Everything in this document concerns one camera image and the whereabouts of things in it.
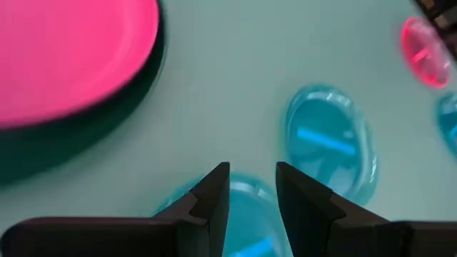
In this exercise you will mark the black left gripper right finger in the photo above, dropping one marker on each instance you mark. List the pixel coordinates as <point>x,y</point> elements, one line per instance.
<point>314,221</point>

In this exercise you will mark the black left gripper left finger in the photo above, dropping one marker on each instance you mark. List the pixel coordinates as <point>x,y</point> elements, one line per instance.
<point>200,228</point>

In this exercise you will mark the small clear teal plastic plate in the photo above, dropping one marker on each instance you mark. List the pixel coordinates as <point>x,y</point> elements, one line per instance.
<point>449,121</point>
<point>250,214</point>
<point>321,118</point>

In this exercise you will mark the large opaque pink plastic plate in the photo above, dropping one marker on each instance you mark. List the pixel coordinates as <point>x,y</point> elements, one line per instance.
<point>71,53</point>

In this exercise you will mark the green table mat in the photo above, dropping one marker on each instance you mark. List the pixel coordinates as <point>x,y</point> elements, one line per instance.
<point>232,89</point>

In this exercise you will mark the small clear pink plastic plate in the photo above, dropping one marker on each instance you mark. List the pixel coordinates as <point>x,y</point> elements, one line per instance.
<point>425,53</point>

